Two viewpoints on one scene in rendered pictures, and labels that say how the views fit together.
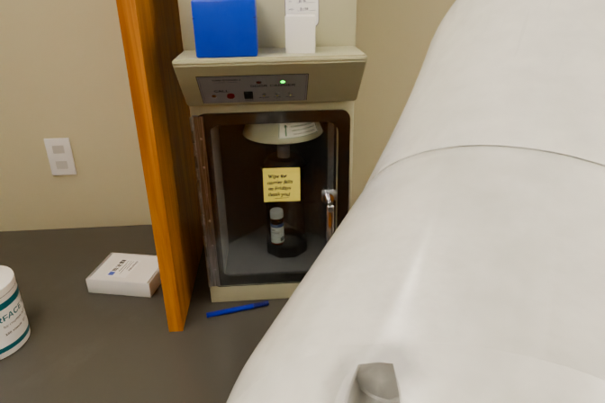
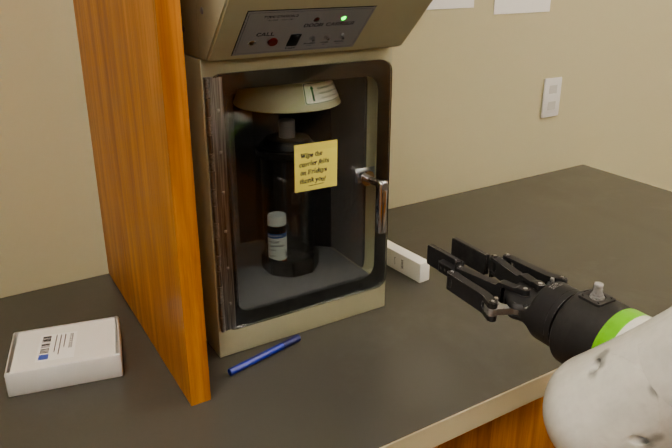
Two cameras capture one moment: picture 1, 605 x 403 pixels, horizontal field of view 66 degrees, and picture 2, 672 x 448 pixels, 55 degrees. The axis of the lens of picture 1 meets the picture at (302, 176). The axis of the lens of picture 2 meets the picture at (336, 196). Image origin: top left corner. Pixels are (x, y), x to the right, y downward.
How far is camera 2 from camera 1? 0.47 m
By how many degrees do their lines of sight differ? 26
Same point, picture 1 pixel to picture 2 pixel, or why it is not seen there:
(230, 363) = (309, 413)
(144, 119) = (175, 76)
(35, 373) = not seen: outside the picture
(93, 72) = not seen: outside the picture
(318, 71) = (387, 2)
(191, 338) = (231, 404)
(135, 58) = not seen: outside the picture
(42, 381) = not seen: outside the picture
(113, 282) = (58, 367)
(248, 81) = (306, 17)
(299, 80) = (362, 16)
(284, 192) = (318, 176)
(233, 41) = not seen: outside the picture
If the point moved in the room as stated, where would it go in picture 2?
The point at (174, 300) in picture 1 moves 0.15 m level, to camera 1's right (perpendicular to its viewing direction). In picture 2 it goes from (201, 352) to (299, 326)
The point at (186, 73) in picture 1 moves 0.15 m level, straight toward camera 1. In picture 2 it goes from (240, 5) to (320, 12)
